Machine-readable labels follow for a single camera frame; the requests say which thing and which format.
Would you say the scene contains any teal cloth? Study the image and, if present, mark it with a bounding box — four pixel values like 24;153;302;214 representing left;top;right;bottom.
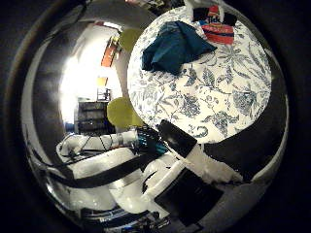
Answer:
140;20;218;76

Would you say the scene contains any blue floral white tablecloth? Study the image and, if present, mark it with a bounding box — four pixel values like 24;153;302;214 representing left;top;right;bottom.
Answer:
126;4;273;145

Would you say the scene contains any yellow-green chair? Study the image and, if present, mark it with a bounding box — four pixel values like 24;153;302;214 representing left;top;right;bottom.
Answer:
106;96;145;129
118;28;144;52

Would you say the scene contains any dark wooden chair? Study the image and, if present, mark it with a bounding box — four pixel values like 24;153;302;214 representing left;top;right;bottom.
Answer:
96;87;112;102

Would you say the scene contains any dark shelf cabinet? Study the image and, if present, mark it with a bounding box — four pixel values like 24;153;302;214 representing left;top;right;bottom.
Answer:
74;100;115;135

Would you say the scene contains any black cable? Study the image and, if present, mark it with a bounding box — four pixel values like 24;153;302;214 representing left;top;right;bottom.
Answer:
30;150;164;189

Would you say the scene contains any long orange wall board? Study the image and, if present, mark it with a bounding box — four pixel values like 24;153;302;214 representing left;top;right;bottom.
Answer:
100;43;119;68

